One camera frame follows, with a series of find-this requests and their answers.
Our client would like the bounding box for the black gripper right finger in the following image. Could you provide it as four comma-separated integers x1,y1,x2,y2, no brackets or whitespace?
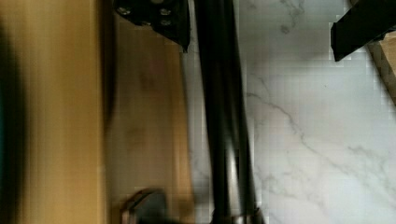
331,0,396,62

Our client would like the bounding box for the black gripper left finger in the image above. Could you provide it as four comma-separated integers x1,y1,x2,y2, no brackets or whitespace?
113,0,191,51

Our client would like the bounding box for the bamboo cutting board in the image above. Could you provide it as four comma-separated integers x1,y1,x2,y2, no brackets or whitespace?
368,32,396,104

